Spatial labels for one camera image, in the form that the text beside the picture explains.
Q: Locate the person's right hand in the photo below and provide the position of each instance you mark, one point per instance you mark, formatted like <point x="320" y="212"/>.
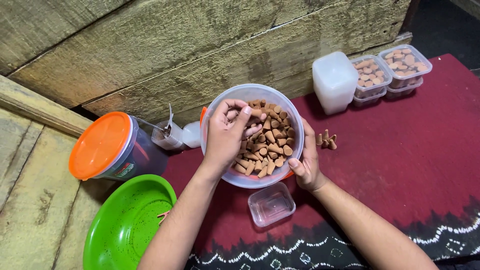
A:
<point x="309" y="168"/>

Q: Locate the person's left hand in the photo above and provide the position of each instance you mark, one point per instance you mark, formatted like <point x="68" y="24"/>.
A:
<point x="221" y="138"/>

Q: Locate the round clear plastic tub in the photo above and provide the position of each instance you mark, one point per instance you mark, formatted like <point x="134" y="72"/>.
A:
<point x="240" y="92"/>

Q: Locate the small white plastic container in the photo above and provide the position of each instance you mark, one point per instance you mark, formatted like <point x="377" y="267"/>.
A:
<point x="192" y="134"/>

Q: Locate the pile of brown incense cones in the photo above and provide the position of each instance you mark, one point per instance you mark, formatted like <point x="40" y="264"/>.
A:
<point x="273" y="142"/>

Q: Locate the empty small clear container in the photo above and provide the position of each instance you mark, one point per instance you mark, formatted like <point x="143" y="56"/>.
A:
<point x="271" y="204"/>

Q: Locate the small clear cup with powder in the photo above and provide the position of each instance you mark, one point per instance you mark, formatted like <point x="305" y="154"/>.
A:
<point x="167" y="139"/>

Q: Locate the metal spoon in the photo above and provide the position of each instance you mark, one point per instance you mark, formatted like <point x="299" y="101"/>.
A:
<point x="150" y="123"/>

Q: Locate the red cloth with patterned border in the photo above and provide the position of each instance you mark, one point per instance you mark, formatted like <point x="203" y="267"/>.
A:
<point x="393" y="161"/>

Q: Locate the clear container filled with cones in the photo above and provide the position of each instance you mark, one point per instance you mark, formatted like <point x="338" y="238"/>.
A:
<point x="407" y="91"/>
<point x="369" y="100"/>
<point x="371" y="75"/>
<point x="405" y="65"/>

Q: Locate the stack of empty clear containers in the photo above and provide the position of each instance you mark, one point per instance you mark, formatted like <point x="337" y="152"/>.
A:
<point x="333" y="80"/>

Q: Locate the clear bucket with orange lid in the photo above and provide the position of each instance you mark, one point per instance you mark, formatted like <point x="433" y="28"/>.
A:
<point x="108" y="144"/>

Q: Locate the green plastic bowl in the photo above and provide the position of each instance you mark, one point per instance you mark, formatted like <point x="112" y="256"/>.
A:
<point x="123" y="228"/>

